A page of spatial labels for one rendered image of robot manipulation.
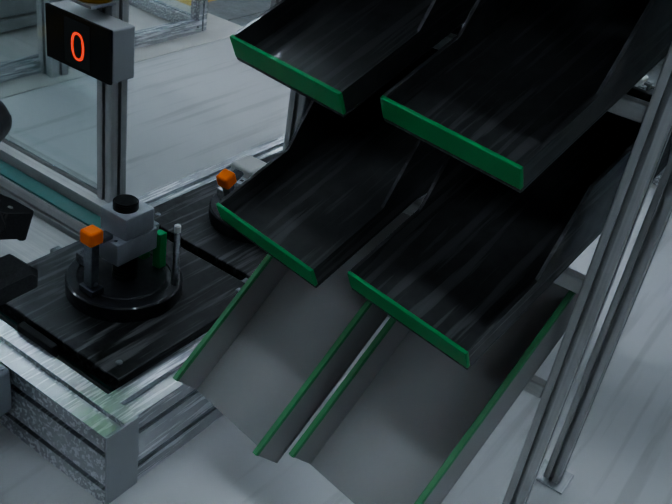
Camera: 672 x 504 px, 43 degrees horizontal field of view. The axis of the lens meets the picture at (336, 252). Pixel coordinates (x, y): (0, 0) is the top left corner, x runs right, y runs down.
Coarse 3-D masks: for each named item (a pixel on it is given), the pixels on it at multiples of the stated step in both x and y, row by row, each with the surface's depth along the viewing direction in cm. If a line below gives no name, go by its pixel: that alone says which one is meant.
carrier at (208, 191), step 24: (240, 168) 133; (192, 192) 128; (216, 192) 129; (168, 216) 121; (192, 216) 122; (216, 216) 119; (192, 240) 117; (216, 240) 118; (240, 240) 118; (216, 264) 115; (240, 264) 114
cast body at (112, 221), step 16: (112, 208) 99; (128, 208) 98; (144, 208) 100; (112, 224) 99; (128, 224) 98; (144, 224) 100; (112, 240) 99; (128, 240) 99; (144, 240) 101; (112, 256) 99; (128, 256) 100
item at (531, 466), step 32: (288, 128) 84; (640, 128) 64; (640, 160) 66; (640, 192) 66; (608, 224) 69; (608, 256) 70; (640, 256) 87; (608, 288) 72; (640, 288) 89; (576, 320) 74; (608, 320) 91; (576, 352) 75; (608, 352) 92; (544, 416) 80; (576, 416) 99; (544, 448) 81; (512, 480) 84; (544, 480) 103
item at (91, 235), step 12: (84, 228) 96; (96, 228) 97; (84, 240) 96; (96, 240) 96; (108, 240) 98; (84, 252) 98; (96, 252) 98; (84, 264) 98; (96, 264) 98; (84, 276) 99; (96, 276) 99
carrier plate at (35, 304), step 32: (64, 256) 109; (192, 256) 114; (64, 288) 104; (192, 288) 108; (224, 288) 109; (32, 320) 98; (64, 320) 99; (96, 320) 100; (160, 320) 101; (192, 320) 102; (64, 352) 96; (96, 352) 95; (128, 352) 96; (160, 352) 96
